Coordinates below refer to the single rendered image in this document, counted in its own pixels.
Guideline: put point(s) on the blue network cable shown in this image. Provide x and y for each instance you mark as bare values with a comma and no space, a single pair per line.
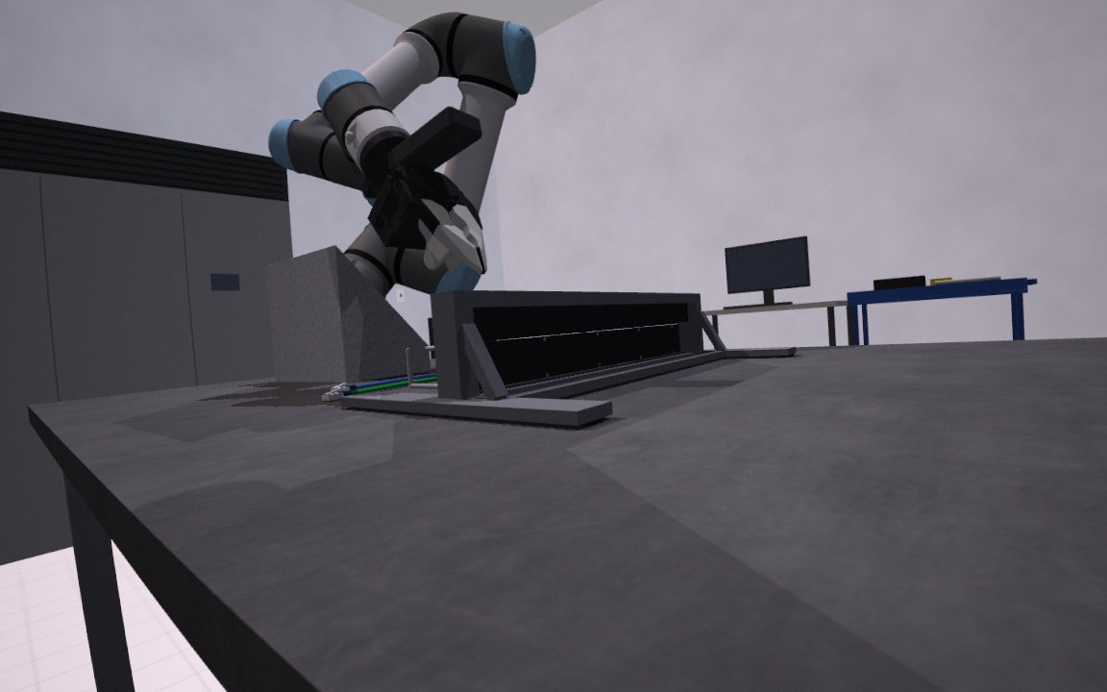
359,386

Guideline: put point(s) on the green patch cord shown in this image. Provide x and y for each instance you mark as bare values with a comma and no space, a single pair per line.
393,385

